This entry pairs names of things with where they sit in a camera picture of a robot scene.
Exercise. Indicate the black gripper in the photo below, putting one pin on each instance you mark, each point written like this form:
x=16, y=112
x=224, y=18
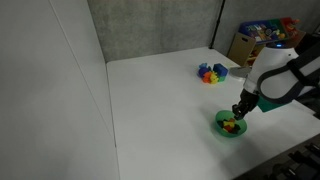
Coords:
x=247, y=103

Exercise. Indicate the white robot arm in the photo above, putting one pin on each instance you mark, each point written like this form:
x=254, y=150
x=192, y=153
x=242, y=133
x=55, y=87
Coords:
x=278, y=76

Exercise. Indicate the green bowl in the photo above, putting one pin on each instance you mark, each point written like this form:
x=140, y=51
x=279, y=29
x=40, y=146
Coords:
x=226, y=115

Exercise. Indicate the yellow block in bowl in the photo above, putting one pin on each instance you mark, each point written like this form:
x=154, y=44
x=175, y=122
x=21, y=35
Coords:
x=225, y=123

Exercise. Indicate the red block in bowl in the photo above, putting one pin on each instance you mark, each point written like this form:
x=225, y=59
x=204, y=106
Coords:
x=227, y=128

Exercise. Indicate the colourful toy pile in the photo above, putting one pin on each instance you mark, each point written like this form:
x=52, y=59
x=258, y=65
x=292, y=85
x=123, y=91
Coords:
x=212, y=74

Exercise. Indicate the cardboard toy box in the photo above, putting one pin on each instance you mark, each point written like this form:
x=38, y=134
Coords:
x=253, y=36

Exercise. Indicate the black tripod leg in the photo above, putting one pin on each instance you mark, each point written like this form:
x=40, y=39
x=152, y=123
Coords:
x=211, y=45

